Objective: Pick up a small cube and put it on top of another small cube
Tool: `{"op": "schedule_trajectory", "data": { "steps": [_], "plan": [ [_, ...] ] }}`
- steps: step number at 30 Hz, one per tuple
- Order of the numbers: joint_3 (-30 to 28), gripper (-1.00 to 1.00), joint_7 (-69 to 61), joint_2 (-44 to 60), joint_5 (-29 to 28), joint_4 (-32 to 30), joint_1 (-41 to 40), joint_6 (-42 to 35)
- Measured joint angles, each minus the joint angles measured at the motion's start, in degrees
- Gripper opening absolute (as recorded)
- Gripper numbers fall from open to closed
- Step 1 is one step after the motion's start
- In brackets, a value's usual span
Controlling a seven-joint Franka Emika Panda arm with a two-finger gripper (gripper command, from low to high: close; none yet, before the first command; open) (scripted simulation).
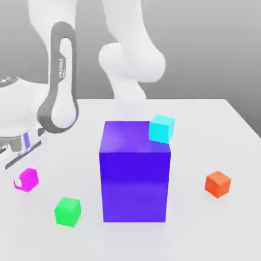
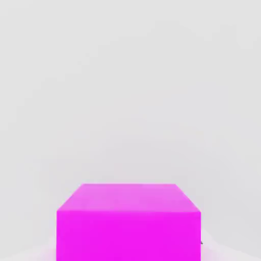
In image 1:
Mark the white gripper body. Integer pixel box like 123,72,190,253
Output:
3,140,44,176

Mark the small green cube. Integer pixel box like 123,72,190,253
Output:
54,196,82,228

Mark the small cyan cube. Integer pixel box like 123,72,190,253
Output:
148,114,175,145

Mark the small orange cube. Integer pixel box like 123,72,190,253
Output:
204,170,231,199

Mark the small magenta cube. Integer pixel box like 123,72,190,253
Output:
13,168,40,193

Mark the large purple box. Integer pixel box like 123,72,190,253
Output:
98,120,171,223

